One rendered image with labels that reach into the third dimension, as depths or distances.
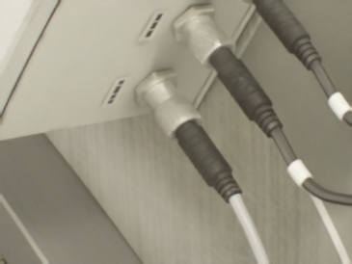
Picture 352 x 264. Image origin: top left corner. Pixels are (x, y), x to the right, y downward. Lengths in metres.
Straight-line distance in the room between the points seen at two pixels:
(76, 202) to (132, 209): 0.03
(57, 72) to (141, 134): 0.11
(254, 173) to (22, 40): 0.13
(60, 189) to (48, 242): 0.04
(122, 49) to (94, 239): 0.13
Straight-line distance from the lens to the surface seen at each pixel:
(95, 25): 0.80
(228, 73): 0.81
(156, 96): 0.84
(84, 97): 0.83
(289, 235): 0.85
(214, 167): 0.83
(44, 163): 0.95
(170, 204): 0.91
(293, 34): 0.78
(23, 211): 0.92
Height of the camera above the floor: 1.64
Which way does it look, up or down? 8 degrees down
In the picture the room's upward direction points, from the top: 3 degrees counter-clockwise
